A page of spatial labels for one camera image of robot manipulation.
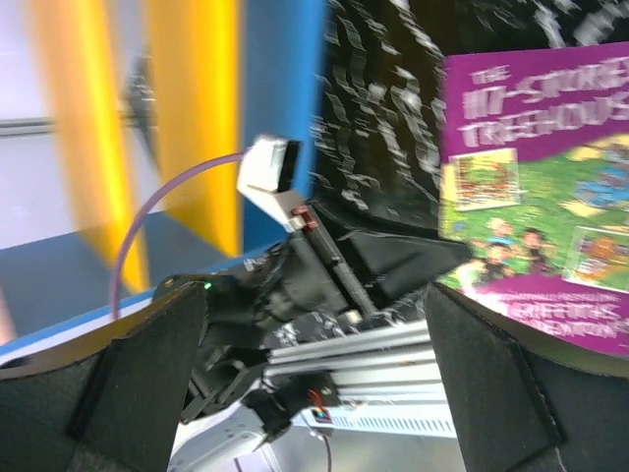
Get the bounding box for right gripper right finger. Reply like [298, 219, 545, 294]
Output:
[425, 283, 628, 471]

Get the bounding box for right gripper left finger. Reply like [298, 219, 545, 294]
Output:
[1, 282, 206, 471]

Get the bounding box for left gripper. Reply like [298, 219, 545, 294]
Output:
[255, 202, 472, 325]

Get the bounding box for purple 117-Storey Treehouse book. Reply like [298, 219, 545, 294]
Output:
[439, 41, 628, 357]

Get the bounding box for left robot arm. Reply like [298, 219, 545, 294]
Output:
[169, 201, 471, 471]

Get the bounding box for black marble pattern mat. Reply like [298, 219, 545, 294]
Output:
[274, 0, 629, 345]

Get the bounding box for blue pink yellow bookshelf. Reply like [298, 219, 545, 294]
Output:
[1, 1, 328, 362]

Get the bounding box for white slotted cable duct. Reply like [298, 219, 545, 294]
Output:
[294, 409, 457, 439]

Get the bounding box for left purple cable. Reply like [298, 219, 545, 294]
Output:
[110, 150, 245, 321]

